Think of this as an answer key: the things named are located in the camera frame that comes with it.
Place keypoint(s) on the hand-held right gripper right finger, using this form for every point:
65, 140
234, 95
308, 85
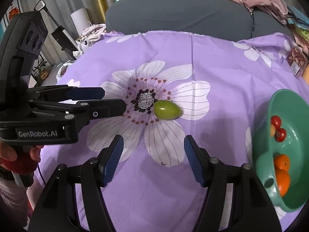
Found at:
195, 164

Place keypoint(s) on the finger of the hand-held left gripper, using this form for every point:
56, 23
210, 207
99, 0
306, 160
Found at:
89, 93
106, 107

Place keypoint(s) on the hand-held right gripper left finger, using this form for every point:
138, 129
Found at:
113, 162

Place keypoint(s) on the small green jujube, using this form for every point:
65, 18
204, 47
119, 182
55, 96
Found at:
167, 110

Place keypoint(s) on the yellow round longan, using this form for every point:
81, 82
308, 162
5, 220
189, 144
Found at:
272, 130

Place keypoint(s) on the large orange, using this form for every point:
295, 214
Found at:
283, 183
282, 162

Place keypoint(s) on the red tomato with stem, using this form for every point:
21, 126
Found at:
280, 135

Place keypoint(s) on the green plastic basin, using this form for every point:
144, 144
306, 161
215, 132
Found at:
292, 116

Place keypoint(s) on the person's left forearm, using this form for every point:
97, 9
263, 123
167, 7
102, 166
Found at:
14, 195

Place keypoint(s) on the person's left hand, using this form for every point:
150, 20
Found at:
7, 153

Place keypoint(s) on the potted plant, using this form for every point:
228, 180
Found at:
42, 71

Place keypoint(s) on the white plastic bag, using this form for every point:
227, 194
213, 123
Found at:
61, 71

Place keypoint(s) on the white clothes pile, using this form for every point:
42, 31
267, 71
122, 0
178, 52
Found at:
93, 32

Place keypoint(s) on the black stand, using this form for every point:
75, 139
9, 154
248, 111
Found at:
62, 38

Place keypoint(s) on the white cylinder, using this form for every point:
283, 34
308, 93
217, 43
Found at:
80, 21

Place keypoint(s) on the purple floral cloth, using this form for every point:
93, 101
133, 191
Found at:
217, 65

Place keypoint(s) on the grey sofa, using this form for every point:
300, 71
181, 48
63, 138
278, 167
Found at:
181, 12

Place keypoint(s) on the stack of folded cloths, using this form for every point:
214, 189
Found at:
300, 26

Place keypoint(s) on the pink clothes pile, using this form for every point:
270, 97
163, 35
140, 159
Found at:
260, 0

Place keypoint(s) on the red wall decoration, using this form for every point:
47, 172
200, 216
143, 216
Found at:
13, 12

